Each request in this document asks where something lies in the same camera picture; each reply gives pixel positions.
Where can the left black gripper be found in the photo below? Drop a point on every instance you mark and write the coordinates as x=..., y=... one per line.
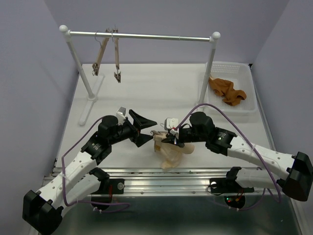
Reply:
x=139, y=123

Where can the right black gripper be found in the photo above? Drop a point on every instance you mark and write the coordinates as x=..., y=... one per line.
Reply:
x=169, y=140

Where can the beige underwear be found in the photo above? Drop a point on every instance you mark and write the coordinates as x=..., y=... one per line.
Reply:
x=171, y=154

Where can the wooden clip hanger with underwear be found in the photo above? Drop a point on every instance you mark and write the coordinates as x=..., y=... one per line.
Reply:
x=159, y=134

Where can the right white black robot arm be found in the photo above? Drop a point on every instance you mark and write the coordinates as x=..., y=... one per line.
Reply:
x=293, y=174

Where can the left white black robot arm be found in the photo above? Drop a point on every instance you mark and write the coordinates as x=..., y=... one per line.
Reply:
x=45, y=208

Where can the middle wooden clip hanger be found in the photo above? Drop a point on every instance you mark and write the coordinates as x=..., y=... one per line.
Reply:
x=117, y=74

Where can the brown orange underwear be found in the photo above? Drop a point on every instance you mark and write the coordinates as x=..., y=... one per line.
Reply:
x=225, y=89

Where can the leftmost wooden clip hanger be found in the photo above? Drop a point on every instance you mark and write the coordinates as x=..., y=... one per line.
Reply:
x=96, y=65

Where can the white plastic basket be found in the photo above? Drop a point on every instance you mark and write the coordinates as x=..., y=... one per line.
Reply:
x=241, y=77

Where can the white clothes rack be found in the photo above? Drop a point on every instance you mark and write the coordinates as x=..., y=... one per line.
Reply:
x=93, y=91

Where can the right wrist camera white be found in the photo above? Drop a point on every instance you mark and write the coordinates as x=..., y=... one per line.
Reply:
x=170, y=125

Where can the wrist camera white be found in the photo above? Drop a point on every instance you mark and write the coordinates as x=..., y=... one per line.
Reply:
x=121, y=114
x=170, y=125

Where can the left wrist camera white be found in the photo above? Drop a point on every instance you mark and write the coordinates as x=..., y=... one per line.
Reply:
x=121, y=114

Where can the aluminium mounting rail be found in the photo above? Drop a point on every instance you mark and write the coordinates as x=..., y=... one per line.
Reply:
x=156, y=182

